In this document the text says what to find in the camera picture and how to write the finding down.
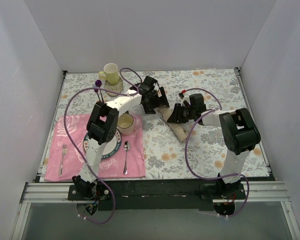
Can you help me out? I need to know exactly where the floral tablecloth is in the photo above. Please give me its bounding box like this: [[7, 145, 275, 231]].
[[38, 68, 272, 183]]

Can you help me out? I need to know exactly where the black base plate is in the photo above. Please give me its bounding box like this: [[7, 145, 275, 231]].
[[67, 183, 112, 201], [199, 180, 246, 200]]

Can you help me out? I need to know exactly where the purple plastic spoon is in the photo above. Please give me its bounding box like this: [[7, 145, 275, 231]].
[[95, 79, 102, 93]]

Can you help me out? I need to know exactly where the beige cloth napkin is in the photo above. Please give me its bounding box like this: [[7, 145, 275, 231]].
[[158, 106, 189, 143]]

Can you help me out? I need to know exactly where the white plate teal rim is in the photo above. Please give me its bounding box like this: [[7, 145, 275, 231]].
[[82, 127, 123, 161]]

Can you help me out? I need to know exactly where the yellow mug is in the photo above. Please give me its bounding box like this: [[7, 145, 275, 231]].
[[98, 63, 120, 85]]

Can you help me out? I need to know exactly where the cream mug dark rim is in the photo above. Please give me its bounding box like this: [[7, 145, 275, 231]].
[[117, 113, 135, 136]]

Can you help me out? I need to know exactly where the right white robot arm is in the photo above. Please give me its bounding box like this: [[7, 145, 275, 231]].
[[167, 91, 261, 199]]

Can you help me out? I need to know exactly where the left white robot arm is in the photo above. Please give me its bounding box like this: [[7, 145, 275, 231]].
[[72, 76, 170, 200]]

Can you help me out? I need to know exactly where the purple plastic fork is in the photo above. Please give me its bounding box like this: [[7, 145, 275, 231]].
[[92, 84, 104, 103]]

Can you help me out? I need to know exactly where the aluminium frame rail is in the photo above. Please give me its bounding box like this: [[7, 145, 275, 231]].
[[20, 179, 290, 203]]

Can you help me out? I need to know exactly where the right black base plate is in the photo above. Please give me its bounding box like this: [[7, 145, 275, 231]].
[[199, 180, 246, 200]]

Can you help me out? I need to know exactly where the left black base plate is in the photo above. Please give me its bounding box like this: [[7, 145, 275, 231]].
[[67, 183, 112, 201]]

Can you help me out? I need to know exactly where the silver metal fork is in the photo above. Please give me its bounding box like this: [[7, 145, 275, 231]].
[[58, 144, 68, 177]]

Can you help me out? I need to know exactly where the silver metal spoon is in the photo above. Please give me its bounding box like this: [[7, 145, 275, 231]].
[[123, 140, 130, 175]]

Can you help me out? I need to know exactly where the pink floral placemat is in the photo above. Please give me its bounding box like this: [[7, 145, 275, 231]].
[[40, 114, 146, 182]]

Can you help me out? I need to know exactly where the round woven coaster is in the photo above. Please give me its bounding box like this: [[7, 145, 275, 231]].
[[104, 77, 124, 97]]

